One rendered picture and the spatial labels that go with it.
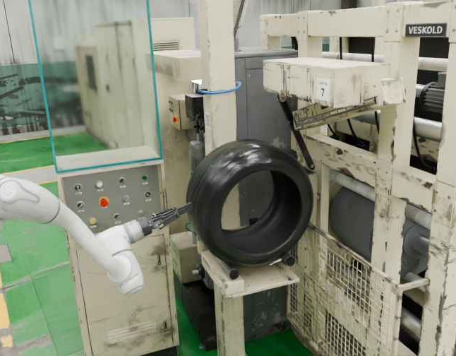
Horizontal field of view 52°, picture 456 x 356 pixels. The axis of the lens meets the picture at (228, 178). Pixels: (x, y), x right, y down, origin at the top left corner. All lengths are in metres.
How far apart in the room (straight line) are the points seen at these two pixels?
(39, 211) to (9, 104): 9.21
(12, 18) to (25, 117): 1.97
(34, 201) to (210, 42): 1.11
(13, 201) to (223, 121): 1.13
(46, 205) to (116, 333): 1.52
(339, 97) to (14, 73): 9.29
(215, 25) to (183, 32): 3.15
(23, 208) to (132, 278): 0.58
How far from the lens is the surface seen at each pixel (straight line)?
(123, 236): 1.94
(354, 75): 1.79
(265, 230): 2.35
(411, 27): 1.90
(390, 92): 1.77
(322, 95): 1.80
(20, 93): 10.66
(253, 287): 2.17
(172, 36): 5.27
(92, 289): 2.73
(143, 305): 2.84
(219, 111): 2.22
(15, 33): 10.69
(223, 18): 2.20
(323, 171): 2.49
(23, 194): 1.45
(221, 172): 1.91
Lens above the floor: 1.93
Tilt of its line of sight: 18 degrees down
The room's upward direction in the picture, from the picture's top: 2 degrees counter-clockwise
